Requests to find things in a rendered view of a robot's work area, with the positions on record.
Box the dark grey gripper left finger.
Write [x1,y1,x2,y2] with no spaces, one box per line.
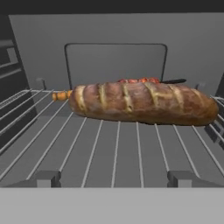
[6,170,62,188]

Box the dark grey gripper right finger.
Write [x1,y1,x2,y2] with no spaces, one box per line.
[166,170,221,188]

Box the brown baguette bread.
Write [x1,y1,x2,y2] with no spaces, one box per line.
[67,81,220,127]

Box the kebab skewer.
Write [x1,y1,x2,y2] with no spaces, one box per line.
[52,76,187,102]

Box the grey toaster oven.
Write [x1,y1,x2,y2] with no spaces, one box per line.
[0,0,224,188]

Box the wire oven rack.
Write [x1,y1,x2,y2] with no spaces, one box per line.
[0,88,224,188]

